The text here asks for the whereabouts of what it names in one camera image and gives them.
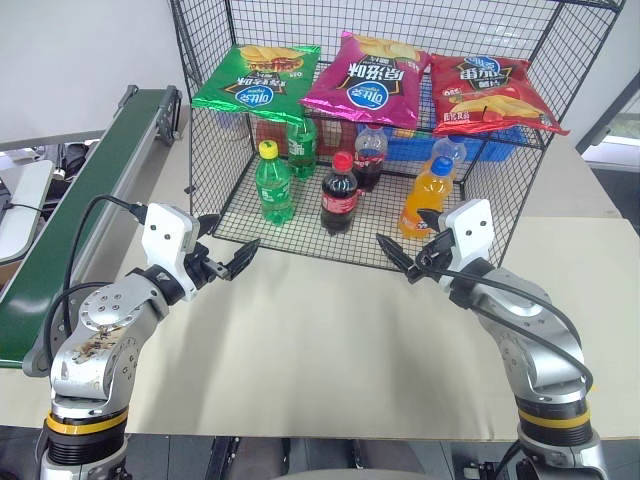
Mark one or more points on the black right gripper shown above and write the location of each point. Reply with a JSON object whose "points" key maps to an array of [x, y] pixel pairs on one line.
{"points": [[432, 257]]}

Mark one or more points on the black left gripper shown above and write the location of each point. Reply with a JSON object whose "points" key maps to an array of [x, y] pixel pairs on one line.
{"points": [[202, 267]]}

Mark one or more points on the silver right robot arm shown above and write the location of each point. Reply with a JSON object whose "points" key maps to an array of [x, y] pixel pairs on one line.
{"points": [[530, 325]]}

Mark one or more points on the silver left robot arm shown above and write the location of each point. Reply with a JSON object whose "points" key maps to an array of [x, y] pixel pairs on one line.
{"points": [[102, 345]]}

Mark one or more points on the green conveyor belt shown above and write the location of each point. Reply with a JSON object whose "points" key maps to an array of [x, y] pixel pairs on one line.
{"points": [[75, 225]]}

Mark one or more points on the orange soda bottle blue cap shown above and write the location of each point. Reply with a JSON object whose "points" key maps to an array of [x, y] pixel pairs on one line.
{"points": [[425, 197]]}

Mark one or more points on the green soda bottle yellow cap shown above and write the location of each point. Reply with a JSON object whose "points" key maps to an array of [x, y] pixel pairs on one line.
{"points": [[273, 187]]}

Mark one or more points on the cola bottle red cap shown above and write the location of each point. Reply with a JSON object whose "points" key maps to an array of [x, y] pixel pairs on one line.
{"points": [[340, 197]]}

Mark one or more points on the cola bottle red label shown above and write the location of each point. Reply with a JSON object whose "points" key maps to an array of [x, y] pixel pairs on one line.
{"points": [[371, 160]]}

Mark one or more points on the blue plastic crate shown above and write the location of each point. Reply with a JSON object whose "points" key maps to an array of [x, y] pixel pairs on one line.
{"points": [[492, 145]]}

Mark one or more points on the magenta potato chip bag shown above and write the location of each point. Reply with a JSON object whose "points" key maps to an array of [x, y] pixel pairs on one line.
{"points": [[367, 85]]}

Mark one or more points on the green potato chip bag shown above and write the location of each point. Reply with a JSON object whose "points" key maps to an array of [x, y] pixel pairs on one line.
{"points": [[255, 85]]}

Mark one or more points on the red potato chip bag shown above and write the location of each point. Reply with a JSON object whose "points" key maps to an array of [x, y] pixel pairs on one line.
{"points": [[487, 95]]}

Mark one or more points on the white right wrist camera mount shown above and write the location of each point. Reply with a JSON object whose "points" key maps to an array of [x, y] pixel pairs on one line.
{"points": [[472, 227]]}

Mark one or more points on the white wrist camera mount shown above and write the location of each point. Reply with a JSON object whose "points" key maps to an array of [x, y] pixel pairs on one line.
{"points": [[472, 227], [165, 235]]}

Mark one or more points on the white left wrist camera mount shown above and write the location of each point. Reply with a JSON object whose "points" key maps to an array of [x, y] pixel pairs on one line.
{"points": [[165, 235]]}

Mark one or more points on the dark metal window frame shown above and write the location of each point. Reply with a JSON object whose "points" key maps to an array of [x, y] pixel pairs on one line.
{"points": [[605, 115]]}

